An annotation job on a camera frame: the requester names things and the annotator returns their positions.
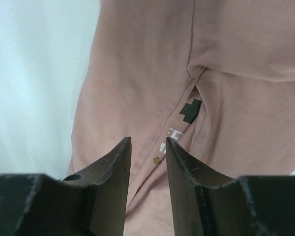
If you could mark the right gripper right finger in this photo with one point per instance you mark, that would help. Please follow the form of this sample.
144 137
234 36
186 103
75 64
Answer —
208 203

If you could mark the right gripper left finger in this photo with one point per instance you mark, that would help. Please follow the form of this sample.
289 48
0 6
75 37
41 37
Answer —
90 202

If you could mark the pink t shirt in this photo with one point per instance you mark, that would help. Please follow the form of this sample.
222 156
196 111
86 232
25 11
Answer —
218 76

